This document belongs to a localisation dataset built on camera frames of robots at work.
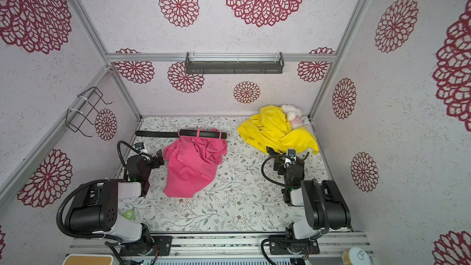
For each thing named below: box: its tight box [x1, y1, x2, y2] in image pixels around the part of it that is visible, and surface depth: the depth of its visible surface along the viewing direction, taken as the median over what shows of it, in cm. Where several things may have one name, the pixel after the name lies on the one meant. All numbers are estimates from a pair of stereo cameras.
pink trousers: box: [163, 128, 228, 199], surface depth 92 cm
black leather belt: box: [134, 129, 228, 139], surface depth 102 cm
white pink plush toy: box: [280, 104, 305, 130], surface depth 106 cm
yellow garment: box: [237, 104, 320, 155], surface depth 101 cm
